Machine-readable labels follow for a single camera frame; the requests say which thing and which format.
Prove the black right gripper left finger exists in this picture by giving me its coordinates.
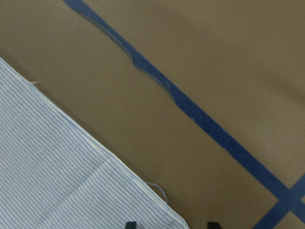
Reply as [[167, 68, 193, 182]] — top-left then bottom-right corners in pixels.
[[125, 221, 137, 229]]

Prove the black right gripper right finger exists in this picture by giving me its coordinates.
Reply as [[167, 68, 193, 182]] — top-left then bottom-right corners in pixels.
[[207, 222, 220, 229]]

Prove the blue striped button shirt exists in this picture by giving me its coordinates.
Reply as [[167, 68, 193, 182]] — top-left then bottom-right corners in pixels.
[[0, 61, 188, 229]]

